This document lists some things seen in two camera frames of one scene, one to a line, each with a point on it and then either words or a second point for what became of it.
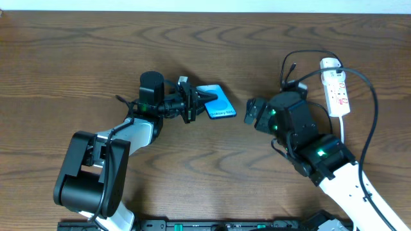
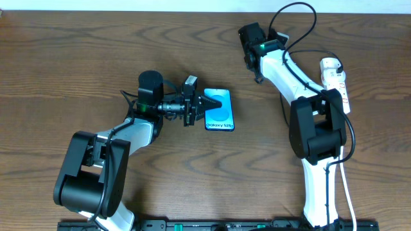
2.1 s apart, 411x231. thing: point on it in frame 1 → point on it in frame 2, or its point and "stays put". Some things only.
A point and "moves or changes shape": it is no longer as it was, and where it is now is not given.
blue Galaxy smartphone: [220, 107] moves or changes shape
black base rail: [202, 225] stays put
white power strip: [335, 86] stays put
